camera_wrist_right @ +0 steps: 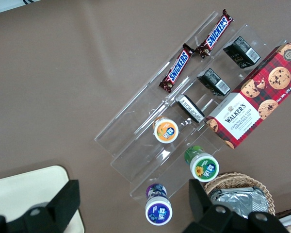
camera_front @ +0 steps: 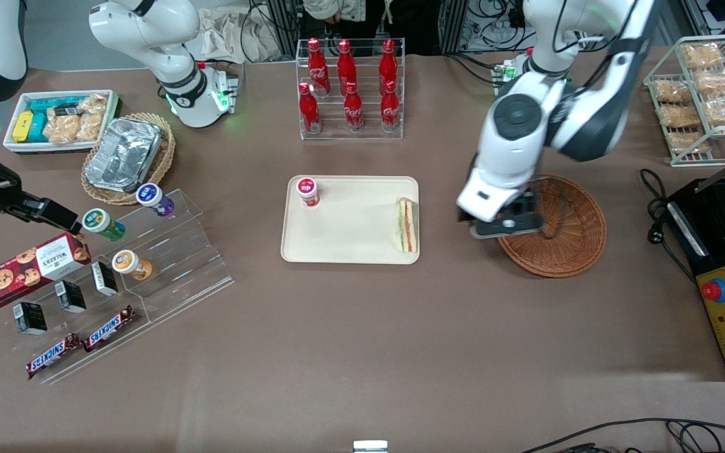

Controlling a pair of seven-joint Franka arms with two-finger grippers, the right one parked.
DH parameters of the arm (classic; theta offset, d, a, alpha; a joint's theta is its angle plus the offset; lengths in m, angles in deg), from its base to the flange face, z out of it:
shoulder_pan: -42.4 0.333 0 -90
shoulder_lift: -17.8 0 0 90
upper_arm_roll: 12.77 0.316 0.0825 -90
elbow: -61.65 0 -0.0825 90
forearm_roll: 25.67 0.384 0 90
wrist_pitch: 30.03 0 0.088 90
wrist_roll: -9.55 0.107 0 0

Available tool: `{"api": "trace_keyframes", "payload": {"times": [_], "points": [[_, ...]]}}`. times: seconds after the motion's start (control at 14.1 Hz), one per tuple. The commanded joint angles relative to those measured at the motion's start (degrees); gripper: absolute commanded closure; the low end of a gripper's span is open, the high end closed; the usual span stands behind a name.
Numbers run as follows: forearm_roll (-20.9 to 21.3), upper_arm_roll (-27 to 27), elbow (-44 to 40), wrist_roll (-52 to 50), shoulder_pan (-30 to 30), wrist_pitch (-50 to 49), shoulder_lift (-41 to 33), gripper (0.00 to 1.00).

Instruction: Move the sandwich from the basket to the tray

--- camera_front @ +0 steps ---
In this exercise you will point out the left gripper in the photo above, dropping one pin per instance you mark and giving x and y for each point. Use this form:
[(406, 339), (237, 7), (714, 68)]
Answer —
[(531, 202)]

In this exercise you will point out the triangular sandwich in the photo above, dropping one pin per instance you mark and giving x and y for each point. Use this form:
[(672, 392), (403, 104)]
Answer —
[(407, 226)]

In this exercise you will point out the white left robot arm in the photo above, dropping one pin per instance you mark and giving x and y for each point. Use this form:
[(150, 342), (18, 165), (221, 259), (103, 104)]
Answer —
[(520, 119)]

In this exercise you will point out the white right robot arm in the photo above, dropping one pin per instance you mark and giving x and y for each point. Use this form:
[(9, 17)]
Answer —
[(148, 31)]

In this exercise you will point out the brown wicker basket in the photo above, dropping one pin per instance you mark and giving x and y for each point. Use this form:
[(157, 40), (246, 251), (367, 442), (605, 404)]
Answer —
[(570, 239)]

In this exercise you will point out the light wicker basket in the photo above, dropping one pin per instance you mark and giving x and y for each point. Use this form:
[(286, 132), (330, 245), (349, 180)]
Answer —
[(164, 157)]

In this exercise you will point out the beige plastic tray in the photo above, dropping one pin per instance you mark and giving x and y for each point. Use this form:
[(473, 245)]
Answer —
[(350, 226)]

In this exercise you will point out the green yogurt cup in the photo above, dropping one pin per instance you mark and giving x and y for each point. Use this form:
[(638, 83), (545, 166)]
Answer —
[(101, 223)]

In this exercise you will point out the red cookie box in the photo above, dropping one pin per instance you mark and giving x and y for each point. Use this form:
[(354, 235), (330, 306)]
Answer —
[(22, 274)]

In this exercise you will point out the white rectangular bin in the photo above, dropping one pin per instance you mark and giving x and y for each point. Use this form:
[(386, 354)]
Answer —
[(13, 146)]

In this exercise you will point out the small black carton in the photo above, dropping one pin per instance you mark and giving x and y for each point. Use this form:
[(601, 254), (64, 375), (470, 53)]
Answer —
[(30, 318), (71, 296), (104, 279)]

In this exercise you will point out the clear bag of crackers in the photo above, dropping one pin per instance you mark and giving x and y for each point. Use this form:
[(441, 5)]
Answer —
[(90, 126), (95, 104), (61, 129)]

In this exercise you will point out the teal small box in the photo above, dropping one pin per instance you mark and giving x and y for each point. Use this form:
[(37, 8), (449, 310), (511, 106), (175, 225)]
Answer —
[(39, 128)]

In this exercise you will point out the yellow small box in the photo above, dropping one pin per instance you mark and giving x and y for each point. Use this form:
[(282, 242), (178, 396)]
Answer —
[(22, 126)]

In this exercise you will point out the orange yogurt cup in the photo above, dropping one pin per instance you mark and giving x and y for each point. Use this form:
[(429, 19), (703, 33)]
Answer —
[(129, 264)]

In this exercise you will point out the aluminium foil container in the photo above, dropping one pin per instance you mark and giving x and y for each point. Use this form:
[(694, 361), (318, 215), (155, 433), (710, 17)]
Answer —
[(123, 154)]

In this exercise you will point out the purple yogurt cup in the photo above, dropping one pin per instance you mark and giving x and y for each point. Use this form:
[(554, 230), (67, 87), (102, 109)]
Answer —
[(151, 197)]

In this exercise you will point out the teal long box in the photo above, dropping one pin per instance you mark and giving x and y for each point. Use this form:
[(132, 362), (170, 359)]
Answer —
[(48, 104)]

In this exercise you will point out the snickers chocolate bar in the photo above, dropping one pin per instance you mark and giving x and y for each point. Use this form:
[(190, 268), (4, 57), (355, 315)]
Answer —
[(109, 328), (53, 356)]

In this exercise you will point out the clear acrylic stepped display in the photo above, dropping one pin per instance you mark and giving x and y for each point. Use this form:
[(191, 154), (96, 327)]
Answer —
[(180, 264)]

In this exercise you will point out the red cola bottle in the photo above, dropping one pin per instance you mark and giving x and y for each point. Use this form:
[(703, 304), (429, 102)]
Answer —
[(318, 66), (390, 112), (354, 113), (347, 66), (309, 113), (388, 63)]

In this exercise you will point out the clear acrylic bottle rack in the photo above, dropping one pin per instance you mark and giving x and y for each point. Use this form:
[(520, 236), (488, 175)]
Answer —
[(369, 135)]

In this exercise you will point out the black machine with yellow panel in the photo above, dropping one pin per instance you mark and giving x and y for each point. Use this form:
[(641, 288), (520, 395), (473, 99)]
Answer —
[(708, 251)]

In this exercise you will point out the red lid yogurt cup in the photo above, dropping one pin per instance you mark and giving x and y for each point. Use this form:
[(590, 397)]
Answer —
[(308, 190)]

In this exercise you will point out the beige cloth bag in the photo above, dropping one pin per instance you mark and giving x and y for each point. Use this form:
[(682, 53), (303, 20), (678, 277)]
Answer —
[(224, 38)]

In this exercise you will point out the person in beige jacket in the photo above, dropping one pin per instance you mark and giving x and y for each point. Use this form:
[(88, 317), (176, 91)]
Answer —
[(343, 9)]

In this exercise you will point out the small white box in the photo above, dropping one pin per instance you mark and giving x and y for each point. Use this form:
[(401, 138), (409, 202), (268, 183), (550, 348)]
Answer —
[(370, 446)]

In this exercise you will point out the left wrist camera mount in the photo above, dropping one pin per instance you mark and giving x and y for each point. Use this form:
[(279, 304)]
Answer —
[(507, 226)]

